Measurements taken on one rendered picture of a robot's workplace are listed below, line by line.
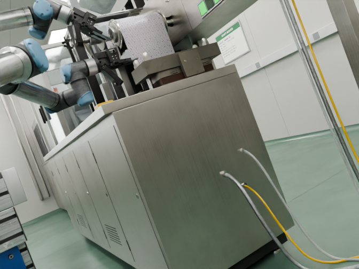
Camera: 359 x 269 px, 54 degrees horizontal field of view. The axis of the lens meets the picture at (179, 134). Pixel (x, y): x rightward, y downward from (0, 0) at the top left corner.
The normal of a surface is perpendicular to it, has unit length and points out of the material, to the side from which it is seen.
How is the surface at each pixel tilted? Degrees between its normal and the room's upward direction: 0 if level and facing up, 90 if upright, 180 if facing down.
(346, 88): 90
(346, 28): 90
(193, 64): 90
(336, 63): 90
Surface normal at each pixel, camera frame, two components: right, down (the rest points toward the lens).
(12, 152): 0.43, -0.14
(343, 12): -0.83, 0.33
